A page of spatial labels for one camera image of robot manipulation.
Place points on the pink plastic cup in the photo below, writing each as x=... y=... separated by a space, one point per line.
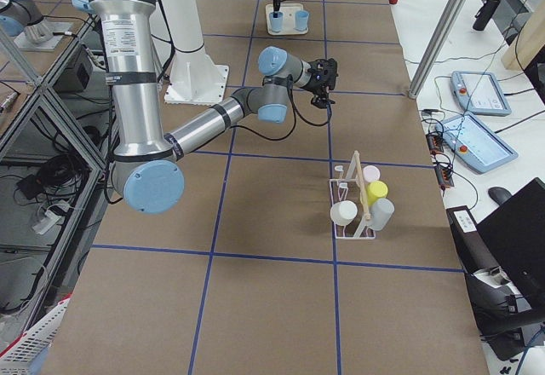
x=371 y=173

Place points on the yellow plastic cup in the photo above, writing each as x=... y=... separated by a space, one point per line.
x=376 y=190

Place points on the pale green plastic cup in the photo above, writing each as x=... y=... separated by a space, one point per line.
x=343 y=213

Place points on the grey plastic cup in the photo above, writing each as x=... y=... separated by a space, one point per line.
x=381 y=212

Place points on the blue plastic cup near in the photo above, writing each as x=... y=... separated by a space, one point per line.
x=275 y=21

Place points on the blue plastic cup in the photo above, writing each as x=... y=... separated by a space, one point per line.
x=301 y=20
x=275 y=21

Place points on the blue plastic cup far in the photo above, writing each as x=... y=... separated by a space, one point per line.
x=301 y=20

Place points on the cream plastic tray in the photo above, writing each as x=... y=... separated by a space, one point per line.
x=288 y=10

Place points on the near teach pendant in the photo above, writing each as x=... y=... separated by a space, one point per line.
x=475 y=144

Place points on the teach pendant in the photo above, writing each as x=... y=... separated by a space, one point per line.
x=479 y=93
x=475 y=144

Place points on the far teach pendant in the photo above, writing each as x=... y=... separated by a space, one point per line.
x=479 y=93

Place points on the black bottle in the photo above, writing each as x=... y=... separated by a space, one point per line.
x=484 y=14

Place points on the black computer mouse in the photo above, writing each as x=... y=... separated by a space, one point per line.
x=499 y=195

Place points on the black laptop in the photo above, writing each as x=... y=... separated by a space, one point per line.
x=514 y=235

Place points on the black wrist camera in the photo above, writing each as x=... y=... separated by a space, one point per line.
x=323 y=70

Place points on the white wire cup rack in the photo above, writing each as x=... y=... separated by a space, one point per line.
x=350 y=185

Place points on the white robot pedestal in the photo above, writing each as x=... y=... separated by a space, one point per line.
x=193 y=77

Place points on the aluminium frame post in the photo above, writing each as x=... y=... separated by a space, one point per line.
x=436 y=43

